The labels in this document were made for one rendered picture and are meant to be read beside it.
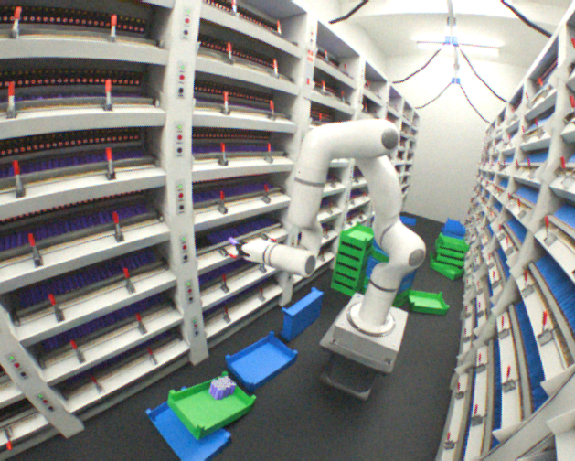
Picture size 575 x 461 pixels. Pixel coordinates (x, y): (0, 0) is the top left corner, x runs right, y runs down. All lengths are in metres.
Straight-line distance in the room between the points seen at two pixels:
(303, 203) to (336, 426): 0.93
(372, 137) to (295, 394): 1.09
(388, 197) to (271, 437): 1.00
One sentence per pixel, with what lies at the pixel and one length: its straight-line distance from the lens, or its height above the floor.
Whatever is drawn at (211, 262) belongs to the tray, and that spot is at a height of 0.54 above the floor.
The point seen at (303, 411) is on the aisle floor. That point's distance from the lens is 1.20.
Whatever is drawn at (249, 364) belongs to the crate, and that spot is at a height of 0.00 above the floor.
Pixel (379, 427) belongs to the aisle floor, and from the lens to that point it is 1.25.
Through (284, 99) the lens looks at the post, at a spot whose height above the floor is 1.27.
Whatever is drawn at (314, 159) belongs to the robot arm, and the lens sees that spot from 0.66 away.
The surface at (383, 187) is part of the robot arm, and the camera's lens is 0.75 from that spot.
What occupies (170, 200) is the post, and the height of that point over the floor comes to 0.84.
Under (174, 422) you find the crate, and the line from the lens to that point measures 1.20.
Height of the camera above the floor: 1.06
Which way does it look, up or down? 21 degrees down
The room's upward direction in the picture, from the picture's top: 5 degrees clockwise
